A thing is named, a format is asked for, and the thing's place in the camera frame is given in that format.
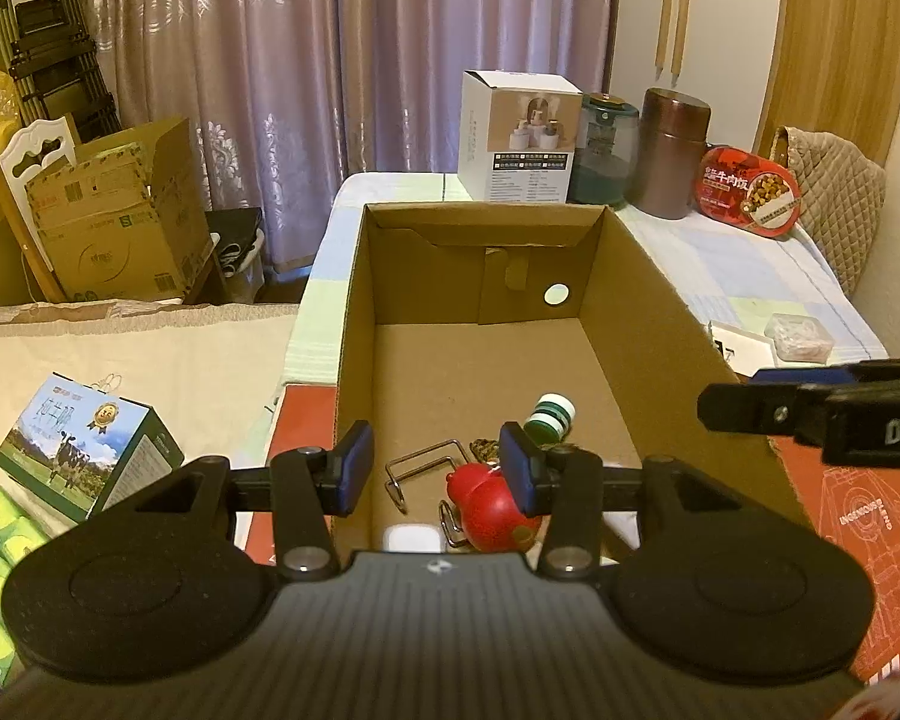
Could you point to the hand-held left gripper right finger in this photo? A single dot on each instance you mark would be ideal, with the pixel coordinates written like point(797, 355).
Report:
point(514, 465)

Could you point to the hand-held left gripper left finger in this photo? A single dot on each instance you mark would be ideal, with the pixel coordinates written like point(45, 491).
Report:
point(352, 465)

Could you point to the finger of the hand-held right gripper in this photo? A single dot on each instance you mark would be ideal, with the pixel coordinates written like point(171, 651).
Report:
point(757, 409)
point(802, 375)

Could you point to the small brown patterned object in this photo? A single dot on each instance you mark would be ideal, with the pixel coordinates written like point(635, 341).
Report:
point(486, 450)

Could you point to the red round toy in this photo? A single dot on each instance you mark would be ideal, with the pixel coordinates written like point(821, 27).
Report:
point(491, 506)

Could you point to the green lip salve jar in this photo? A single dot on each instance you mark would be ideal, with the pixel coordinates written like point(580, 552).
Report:
point(549, 418)

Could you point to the white remote control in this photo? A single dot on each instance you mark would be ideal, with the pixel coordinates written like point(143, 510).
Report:
point(412, 540)

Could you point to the brown cardboard box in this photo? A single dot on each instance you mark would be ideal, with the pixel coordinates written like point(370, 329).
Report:
point(487, 360)

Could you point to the clear plastic container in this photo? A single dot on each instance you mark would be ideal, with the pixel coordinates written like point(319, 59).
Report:
point(799, 337)

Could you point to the small white flat box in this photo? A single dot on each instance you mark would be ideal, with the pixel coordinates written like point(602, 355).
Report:
point(742, 349)

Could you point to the red printed mat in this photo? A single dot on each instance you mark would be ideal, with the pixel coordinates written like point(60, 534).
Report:
point(870, 540)

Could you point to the beige quilted cushion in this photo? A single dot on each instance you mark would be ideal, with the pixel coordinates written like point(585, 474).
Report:
point(832, 202)

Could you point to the beige bed blanket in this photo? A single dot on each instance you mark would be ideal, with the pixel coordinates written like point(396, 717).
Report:
point(195, 375)

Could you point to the red oval food container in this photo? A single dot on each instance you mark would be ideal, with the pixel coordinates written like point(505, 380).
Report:
point(750, 195)

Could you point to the black shopping bag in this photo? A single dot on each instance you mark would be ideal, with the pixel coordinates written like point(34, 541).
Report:
point(236, 255)

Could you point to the brown metal canister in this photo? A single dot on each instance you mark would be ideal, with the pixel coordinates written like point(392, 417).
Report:
point(671, 157)

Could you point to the green blue milk carton box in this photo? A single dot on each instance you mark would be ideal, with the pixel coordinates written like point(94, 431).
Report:
point(82, 450)

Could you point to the dark green glass jar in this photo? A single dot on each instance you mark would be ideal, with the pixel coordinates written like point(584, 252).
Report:
point(606, 154)

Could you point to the white product box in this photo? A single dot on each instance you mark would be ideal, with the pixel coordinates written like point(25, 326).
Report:
point(517, 142)

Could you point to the brown printed cardboard carton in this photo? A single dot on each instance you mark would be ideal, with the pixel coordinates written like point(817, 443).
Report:
point(127, 225)

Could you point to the wooden wardrobe door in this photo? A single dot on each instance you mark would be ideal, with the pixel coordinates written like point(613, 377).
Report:
point(840, 37)

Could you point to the pack of green tissue packets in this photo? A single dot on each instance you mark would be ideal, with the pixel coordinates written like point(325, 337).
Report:
point(0, 562)

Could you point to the purple patterned curtain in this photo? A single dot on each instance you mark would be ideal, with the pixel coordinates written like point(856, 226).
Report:
point(345, 75)

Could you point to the white carved chair back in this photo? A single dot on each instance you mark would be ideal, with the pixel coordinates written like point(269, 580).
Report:
point(34, 146)

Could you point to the folded metal hand cart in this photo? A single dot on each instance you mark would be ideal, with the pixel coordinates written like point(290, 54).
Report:
point(52, 52)

